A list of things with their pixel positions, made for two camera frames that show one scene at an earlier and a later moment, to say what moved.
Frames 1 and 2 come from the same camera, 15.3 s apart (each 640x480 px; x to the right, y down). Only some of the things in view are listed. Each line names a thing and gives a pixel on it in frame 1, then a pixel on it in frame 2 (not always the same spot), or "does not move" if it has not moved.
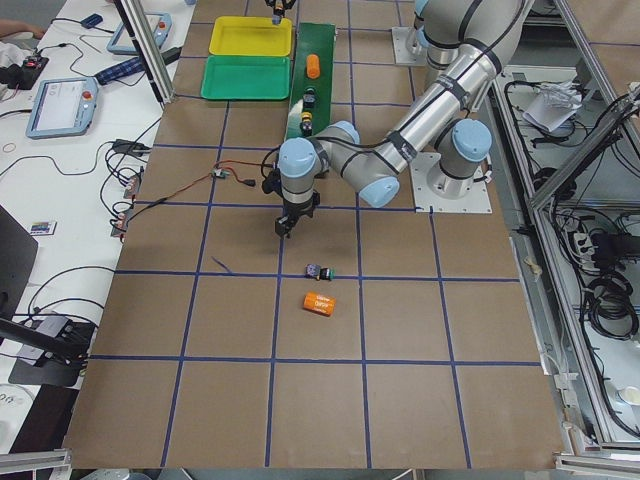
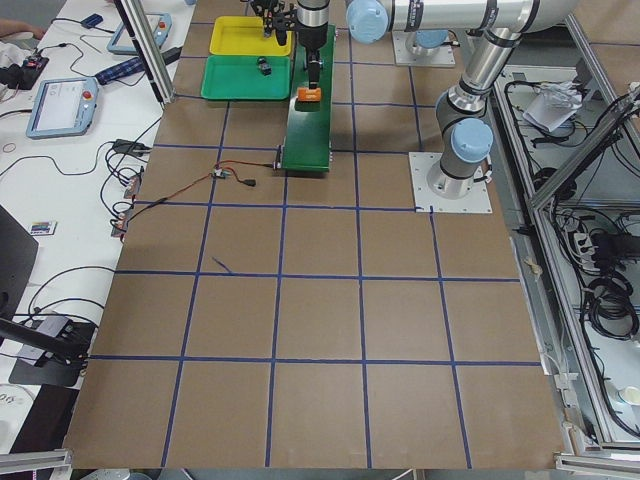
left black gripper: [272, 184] -> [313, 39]
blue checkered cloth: [134, 65] does not move
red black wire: [221, 169] does not move
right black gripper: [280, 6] -> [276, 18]
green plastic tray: [247, 77] does not move
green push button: [309, 97] -> [264, 65]
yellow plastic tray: [250, 36] does not move
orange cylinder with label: [320, 303] -> [308, 94]
